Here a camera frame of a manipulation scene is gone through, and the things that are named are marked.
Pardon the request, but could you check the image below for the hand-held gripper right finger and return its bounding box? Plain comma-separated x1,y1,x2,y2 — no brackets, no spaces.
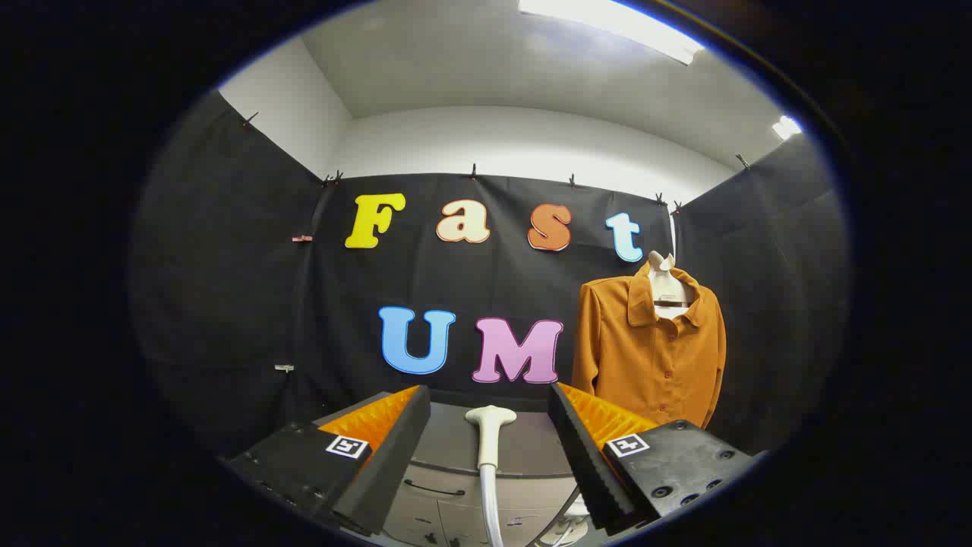
547,382,762,533

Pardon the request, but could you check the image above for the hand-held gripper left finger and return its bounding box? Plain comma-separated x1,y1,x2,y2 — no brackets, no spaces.
226,384,432,537

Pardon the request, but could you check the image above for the white garment steamer head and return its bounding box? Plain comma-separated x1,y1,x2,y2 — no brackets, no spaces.
465,405,518,470

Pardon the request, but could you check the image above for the white steamer hose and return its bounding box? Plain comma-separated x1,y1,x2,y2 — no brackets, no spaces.
478,465,507,547

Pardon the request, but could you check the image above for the brown button-up shirt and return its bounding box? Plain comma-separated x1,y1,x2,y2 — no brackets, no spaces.
571,261,727,430

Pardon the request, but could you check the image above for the white clothes hanger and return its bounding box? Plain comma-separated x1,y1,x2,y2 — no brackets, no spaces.
646,250,697,320

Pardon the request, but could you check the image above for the grey cabinet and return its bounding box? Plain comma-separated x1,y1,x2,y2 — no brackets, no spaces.
313,391,602,547

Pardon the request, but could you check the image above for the black backdrop cloth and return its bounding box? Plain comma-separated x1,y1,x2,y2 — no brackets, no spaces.
129,90,850,464

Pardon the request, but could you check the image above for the long ceiling light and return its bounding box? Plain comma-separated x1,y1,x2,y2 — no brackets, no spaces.
519,0,705,66

